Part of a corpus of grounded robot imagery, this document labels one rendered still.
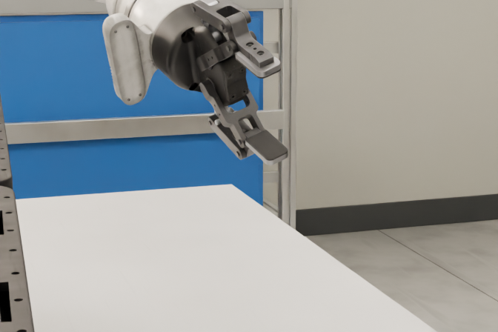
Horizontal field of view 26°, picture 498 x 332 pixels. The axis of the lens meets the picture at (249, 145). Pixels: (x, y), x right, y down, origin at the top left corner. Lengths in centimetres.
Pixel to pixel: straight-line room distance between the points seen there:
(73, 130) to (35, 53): 21
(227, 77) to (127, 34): 10
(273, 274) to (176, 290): 12
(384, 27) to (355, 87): 24
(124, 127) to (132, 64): 181
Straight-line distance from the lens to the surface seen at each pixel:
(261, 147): 93
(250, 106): 96
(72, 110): 279
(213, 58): 92
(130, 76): 99
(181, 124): 283
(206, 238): 133
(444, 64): 410
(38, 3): 274
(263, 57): 87
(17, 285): 42
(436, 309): 325
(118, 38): 97
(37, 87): 277
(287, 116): 293
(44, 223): 143
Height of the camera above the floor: 106
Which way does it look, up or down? 11 degrees down
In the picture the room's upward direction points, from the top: straight up
